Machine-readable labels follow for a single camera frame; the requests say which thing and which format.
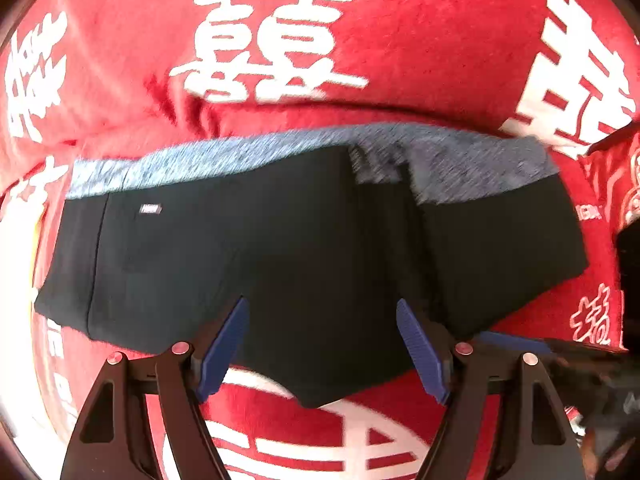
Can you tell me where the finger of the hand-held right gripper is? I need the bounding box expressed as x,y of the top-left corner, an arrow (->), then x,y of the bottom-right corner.
475,330 -> 571,367

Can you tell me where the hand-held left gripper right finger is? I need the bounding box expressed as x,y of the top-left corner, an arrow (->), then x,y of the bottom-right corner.
395,298 -> 587,480

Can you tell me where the black boxer shorts grey waistband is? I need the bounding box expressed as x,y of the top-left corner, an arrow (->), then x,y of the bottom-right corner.
34,122 -> 590,409

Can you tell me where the red printed blanket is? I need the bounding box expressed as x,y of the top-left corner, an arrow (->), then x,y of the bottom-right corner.
0,0 -> 640,480

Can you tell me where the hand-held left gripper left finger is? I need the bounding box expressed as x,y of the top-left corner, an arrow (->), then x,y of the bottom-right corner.
60,296 -> 250,480

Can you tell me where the red embroidered pillow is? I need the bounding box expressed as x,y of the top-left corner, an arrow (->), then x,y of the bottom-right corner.
580,130 -> 640,241

